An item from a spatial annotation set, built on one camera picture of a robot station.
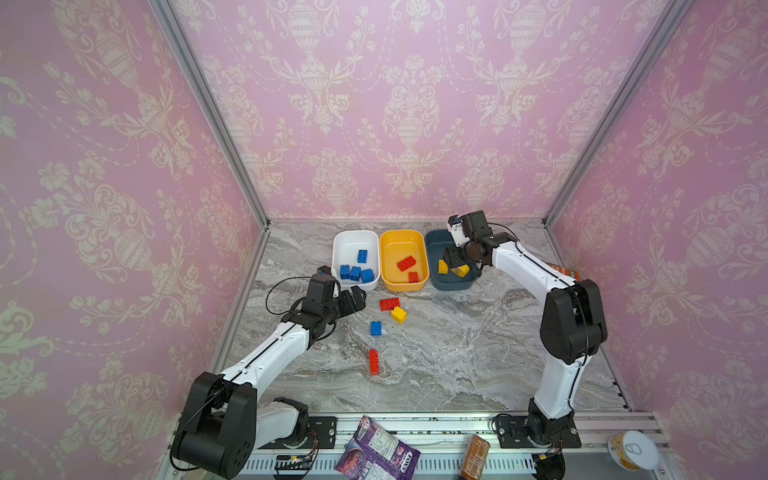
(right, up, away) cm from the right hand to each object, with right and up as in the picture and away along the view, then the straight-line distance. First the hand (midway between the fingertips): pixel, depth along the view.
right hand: (456, 252), depth 96 cm
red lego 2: (-26, -31, -12) cm, 42 cm away
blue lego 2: (-29, -8, +7) cm, 31 cm away
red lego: (-22, -17, +1) cm, 28 cm away
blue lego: (-33, -7, +7) cm, 35 cm away
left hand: (-31, -14, -9) cm, 35 cm away
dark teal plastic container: (-4, +4, +14) cm, 15 cm away
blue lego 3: (-26, -24, -4) cm, 35 cm away
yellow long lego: (+3, -7, +7) cm, 10 cm away
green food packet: (+44, -8, +8) cm, 45 cm away
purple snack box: (-24, -47, -26) cm, 59 cm away
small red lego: (-13, -9, +7) cm, 18 cm away
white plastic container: (-38, +2, +16) cm, 42 cm away
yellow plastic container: (-20, +2, +17) cm, 26 cm away
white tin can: (+34, -45, -28) cm, 63 cm away
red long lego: (-16, -4, +10) cm, 19 cm away
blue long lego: (-32, -2, +13) cm, 34 cm away
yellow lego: (-19, -20, -3) cm, 27 cm away
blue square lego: (-37, -7, +7) cm, 38 cm away
